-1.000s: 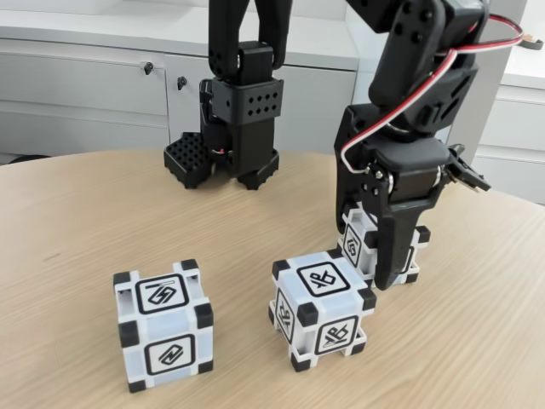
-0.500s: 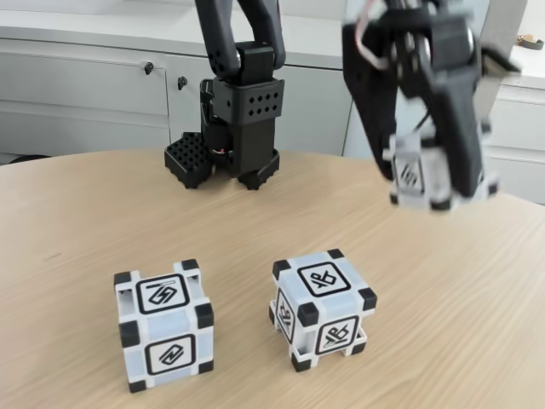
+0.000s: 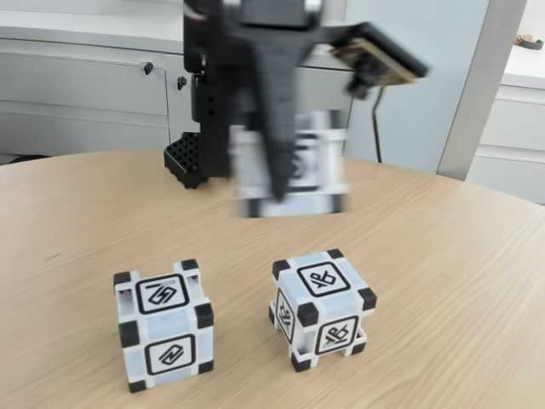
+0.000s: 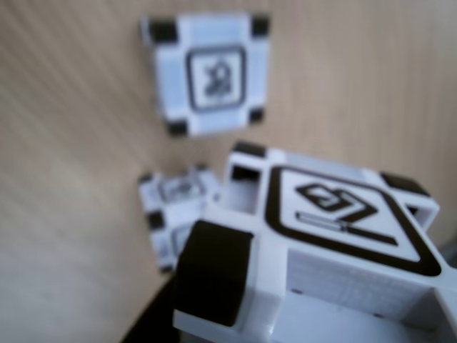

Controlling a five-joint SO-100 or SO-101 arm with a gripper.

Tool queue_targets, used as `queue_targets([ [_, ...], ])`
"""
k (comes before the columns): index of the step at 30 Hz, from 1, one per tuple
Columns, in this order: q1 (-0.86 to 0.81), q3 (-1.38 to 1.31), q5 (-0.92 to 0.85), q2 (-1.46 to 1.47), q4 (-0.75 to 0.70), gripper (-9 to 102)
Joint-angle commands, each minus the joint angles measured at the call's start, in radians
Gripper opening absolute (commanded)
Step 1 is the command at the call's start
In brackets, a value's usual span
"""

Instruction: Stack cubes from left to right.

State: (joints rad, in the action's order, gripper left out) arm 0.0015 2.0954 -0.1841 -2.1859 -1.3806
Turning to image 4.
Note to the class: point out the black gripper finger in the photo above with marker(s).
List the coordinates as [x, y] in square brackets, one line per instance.
[160, 321]

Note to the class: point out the white cube lightning symbol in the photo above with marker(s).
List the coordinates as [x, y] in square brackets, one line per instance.
[171, 214]

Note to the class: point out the white cube overlapping-diamonds symbol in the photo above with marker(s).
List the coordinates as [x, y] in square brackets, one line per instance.
[339, 214]

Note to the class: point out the white cube crossed-lines symbol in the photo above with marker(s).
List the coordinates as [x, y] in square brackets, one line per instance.
[214, 78]

